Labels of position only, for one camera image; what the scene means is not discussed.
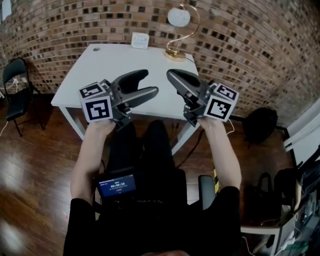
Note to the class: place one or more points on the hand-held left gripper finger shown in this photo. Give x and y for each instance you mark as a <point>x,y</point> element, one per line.
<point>132,78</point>
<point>145,93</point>

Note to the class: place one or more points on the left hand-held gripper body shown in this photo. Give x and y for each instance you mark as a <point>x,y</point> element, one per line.
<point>97,110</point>

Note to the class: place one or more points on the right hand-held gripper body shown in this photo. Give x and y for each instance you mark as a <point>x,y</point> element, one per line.
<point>217,107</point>

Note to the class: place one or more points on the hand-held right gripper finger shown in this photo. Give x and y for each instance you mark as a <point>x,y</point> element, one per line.
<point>191,79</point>
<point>177,83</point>

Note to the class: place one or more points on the white printed table card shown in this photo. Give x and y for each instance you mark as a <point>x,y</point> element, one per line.
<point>140,40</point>

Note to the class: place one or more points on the person's left forearm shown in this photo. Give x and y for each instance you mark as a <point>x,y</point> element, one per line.
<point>87,155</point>

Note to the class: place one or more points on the person's right forearm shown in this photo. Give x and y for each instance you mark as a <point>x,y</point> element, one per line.
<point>222,155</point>

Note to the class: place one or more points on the black backpack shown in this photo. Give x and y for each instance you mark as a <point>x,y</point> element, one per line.
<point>261,125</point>

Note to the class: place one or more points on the gold lamp with white globe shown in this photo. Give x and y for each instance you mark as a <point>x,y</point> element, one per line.
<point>178,16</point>

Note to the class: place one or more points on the yellow black striped tape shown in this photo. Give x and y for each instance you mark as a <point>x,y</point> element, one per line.
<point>216,177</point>

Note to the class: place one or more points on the black chest-mounted screen device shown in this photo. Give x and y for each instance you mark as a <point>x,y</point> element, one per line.
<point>117,186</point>

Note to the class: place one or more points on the black folding chair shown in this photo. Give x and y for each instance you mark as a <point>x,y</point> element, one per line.
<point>17,102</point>

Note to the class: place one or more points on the white panel with black drawing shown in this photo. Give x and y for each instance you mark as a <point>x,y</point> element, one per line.
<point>307,140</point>

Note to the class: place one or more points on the person's black clothing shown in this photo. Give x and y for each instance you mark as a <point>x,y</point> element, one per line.
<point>150,225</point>

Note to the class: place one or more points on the white side table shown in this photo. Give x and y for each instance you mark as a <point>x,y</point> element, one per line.
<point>260,230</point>

